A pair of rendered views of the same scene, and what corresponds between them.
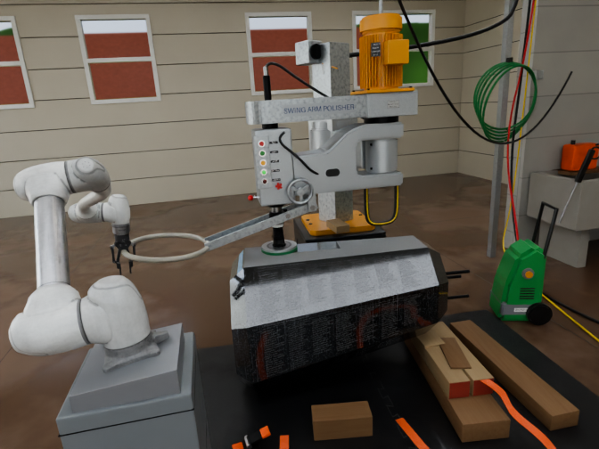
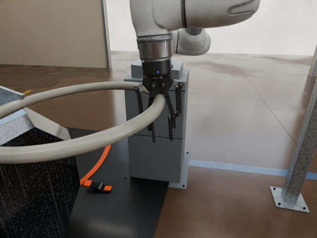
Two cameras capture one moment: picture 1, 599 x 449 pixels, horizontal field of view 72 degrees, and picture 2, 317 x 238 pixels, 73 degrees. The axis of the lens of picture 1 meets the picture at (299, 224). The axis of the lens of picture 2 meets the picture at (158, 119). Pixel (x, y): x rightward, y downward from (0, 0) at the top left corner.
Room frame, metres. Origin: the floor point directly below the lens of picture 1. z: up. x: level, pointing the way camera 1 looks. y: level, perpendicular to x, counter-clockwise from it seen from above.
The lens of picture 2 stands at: (2.68, 1.19, 1.14)
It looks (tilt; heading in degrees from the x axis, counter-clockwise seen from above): 24 degrees down; 203
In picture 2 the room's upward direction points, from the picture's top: straight up
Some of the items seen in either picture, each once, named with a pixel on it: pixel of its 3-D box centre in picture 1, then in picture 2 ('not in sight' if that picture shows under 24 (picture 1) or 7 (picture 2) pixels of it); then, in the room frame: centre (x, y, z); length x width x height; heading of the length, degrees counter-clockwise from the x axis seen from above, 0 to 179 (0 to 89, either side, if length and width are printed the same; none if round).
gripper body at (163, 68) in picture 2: (122, 240); (157, 76); (2.15, 0.97, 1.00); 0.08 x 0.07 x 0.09; 116
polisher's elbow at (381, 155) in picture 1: (381, 154); not in sight; (2.50, -0.52, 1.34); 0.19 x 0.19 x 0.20
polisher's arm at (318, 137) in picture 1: (346, 146); not in sight; (2.93, -0.36, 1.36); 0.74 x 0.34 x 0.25; 21
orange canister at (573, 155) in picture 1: (584, 155); not in sight; (4.18, -2.92, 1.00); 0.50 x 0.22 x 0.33; 102
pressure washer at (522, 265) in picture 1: (521, 262); not in sight; (2.86, -1.64, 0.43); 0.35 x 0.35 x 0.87; 83
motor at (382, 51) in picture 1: (381, 55); not in sight; (2.49, -0.52, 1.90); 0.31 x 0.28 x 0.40; 11
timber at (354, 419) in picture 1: (341, 420); not in sight; (1.78, -0.16, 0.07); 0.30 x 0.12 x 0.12; 92
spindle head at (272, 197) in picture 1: (286, 167); not in sight; (2.40, 0.05, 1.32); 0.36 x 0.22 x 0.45; 101
